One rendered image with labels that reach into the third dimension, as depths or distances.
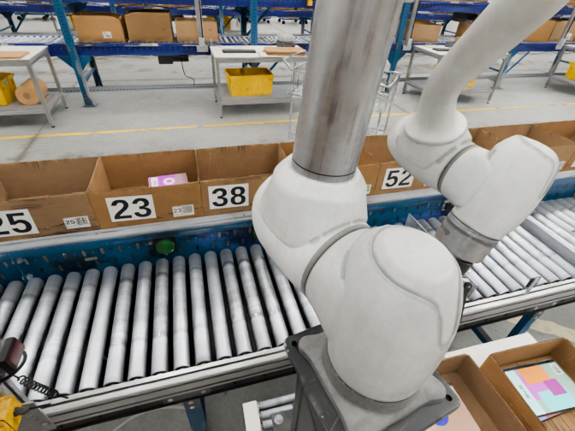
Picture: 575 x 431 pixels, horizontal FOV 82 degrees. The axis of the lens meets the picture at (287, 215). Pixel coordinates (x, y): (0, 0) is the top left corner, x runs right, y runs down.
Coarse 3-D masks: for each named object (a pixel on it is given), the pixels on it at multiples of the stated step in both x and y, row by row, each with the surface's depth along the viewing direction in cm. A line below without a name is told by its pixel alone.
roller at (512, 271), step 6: (492, 252) 148; (498, 252) 148; (492, 258) 148; (498, 258) 145; (504, 258) 145; (498, 264) 145; (504, 264) 143; (510, 264) 142; (510, 270) 140; (516, 270) 139; (516, 276) 138; (522, 276) 136; (522, 282) 135
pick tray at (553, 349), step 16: (496, 352) 97; (512, 352) 100; (528, 352) 103; (544, 352) 106; (560, 352) 104; (480, 368) 101; (496, 368) 94; (560, 368) 104; (496, 384) 95; (512, 384) 90; (512, 400) 90; (528, 416) 86; (560, 416) 92
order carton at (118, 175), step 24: (96, 168) 132; (120, 168) 144; (144, 168) 148; (168, 168) 151; (192, 168) 154; (96, 192) 118; (120, 192) 120; (144, 192) 123; (168, 192) 126; (192, 192) 129; (96, 216) 124; (168, 216) 132; (192, 216) 135
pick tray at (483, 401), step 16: (448, 368) 99; (464, 368) 98; (464, 384) 98; (480, 384) 93; (464, 400) 95; (480, 400) 94; (496, 400) 88; (480, 416) 91; (496, 416) 89; (512, 416) 84
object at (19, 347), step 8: (0, 344) 67; (8, 344) 67; (16, 344) 68; (0, 352) 66; (8, 352) 66; (16, 352) 68; (0, 360) 64; (8, 360) 65; (16, 360) 67; (0, 368) 65; (8, 368) 66; (16, 368) 67; (0, 376) 70; (0, 384) 69
